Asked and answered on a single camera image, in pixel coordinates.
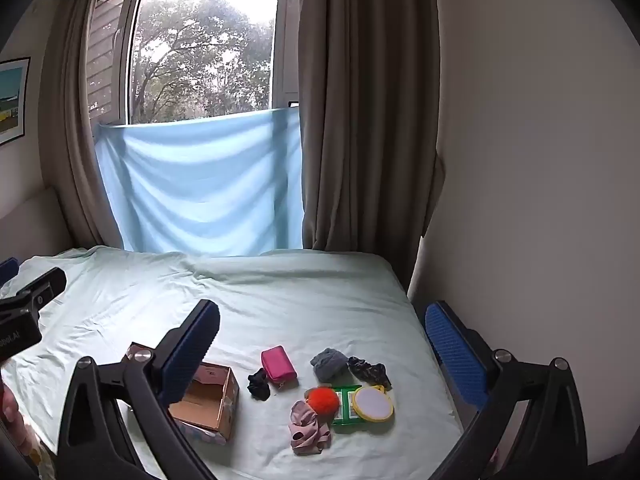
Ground orange fluffy pompom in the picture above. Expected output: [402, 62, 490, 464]
[304, 385, 337, 416]

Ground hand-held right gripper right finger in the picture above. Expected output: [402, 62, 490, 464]
[424, 301, 588, 480]

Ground pink zip pouch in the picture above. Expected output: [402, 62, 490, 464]
[261, 345, 299, 391]

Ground tree outside window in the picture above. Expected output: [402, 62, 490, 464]
[131, 0, 276, 123]

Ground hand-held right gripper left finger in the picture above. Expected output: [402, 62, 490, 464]
[56, 299, 221, 480]

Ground dark patterned scrunchie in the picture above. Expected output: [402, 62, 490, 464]
[347, 356, 393, 392]

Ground white framed window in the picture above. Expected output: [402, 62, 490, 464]
[82, 0, 302, 127]

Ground black scrunchie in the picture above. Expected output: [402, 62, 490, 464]
[247, 367, 272, 402]

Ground framed wall picture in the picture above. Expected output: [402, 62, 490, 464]
[0, 56, 32, 147]

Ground pink scrunchie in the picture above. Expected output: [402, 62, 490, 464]
[288, 400, 333, 456]

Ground person's left hand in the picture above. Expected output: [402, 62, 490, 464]
[0, 384, 32, 457]

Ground green wipes packet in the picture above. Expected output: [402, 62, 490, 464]
[330, 385, 369, 432]

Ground grey fuzzy cloth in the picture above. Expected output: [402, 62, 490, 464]
[310, 347, 350, 384]

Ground pale green bed sheet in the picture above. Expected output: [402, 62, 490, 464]
[0, 246, 464, 480]

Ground light blue hanging cloth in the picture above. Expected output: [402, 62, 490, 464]
[94, 106, 305, 254]

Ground cardboard box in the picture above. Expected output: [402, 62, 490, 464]
[122, 342, 240, 445]

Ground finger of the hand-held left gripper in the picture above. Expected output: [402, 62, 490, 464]
[0, 257, 21, 287]
[0, 267, 68, 317]

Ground beige bed headboard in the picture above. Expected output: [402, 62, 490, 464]
[0, 186, 72, 262]

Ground yellow round mirror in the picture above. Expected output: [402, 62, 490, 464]
[351, 385, 395, 424]

